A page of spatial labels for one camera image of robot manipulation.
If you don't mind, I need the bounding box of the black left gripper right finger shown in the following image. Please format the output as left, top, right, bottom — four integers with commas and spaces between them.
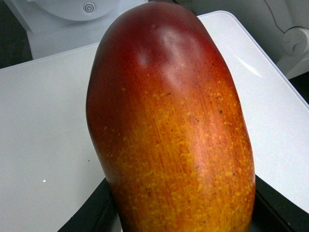
251, 176, 309, 232

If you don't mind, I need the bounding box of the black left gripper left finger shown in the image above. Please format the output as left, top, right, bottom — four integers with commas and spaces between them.
59, 179, 121, 232

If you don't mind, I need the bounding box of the dark red yellow mango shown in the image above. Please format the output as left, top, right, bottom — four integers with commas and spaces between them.
86, 0, 255, 232

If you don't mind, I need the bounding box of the white checkout scale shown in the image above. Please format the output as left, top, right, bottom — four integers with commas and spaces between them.
0, 11, 309, 232

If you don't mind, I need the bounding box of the black checkout counter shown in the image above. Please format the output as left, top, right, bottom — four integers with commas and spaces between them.
0, 1, 32, 68

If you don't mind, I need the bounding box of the white blue label printer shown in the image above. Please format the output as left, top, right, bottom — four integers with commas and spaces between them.
188, 0, 309, 79

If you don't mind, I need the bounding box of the white receipt printer terminal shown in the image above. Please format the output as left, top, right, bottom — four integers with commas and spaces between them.
5, 0, 145, 59

